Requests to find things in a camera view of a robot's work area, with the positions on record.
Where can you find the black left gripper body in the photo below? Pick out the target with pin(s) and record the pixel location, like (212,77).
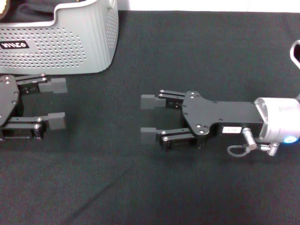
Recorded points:
(8,98)

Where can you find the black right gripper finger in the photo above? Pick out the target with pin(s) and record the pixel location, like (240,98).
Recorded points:
(147,101)
(148,136)

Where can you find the black tablecloth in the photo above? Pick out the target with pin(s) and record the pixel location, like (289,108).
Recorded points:
(164,187)

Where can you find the black cloth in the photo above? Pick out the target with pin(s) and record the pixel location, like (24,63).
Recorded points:
(28,11)

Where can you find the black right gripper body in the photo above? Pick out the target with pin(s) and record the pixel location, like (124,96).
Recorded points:
(211,114)

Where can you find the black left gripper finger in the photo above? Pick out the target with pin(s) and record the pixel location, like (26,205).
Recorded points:
(52,85)
(56,121)

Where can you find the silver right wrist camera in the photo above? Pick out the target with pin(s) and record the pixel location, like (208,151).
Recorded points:
(294,58)

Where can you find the grey perforated storage box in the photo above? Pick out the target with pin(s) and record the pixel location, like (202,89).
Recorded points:
(58,47)

